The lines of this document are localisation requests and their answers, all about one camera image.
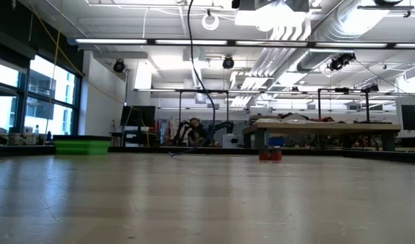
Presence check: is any reddish brown connector block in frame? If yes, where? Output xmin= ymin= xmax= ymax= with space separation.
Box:
xmin=258 ymin=146 xmax=283 ymax=162

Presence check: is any wooden background workbench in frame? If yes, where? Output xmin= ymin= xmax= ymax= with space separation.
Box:
xmin=243 ymin=121 xmax=402 ymax=150

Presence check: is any large window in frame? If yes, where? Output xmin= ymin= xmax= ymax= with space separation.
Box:
xmin=0 ymin=56 xmax=81 ymax=136

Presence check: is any silver ventilation duct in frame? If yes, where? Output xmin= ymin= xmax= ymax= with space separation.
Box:
xmin=309 ymin=0 xmax=415 ymax=43

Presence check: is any black background rig frame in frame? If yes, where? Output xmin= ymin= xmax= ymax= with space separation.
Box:
xmin=178 ymin=89 xmax=230 ymax=136
xmin=317 ymin=86 xmax=371 ymax=123

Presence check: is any person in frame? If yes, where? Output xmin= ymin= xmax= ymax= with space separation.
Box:
xmin=186 ymin=117 xmax=207 ymax=147

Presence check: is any green plastic bin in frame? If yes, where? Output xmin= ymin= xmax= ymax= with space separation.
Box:
xmin=54 ymin=135 xmax=112 ymax=156

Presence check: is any white container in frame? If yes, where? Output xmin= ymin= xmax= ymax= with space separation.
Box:
xmin=222 ymin=134 xmax=241 ymax=149

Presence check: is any black aluminium table frame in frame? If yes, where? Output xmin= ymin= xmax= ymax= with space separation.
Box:
xmin=0 ymin=144 xmax=415 ymax=165

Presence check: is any yellow cable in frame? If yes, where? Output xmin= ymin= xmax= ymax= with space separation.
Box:
xmin=27 ymin=0 xmax=86 ymax=146

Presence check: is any black monitor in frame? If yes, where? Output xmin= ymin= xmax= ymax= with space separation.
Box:
xmin=401 ymin=104 xmax=415 ymax=131
xmin=120 ymin=105 xmax=157 ymax=128

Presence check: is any blue cord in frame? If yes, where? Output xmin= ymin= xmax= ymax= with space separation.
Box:
xmin=168 ymin=0 xmax=217 ymax=158

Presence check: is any white cable coil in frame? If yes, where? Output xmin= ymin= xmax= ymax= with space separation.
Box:
xmin=201 ymin=12 xmax=220 ymax=31

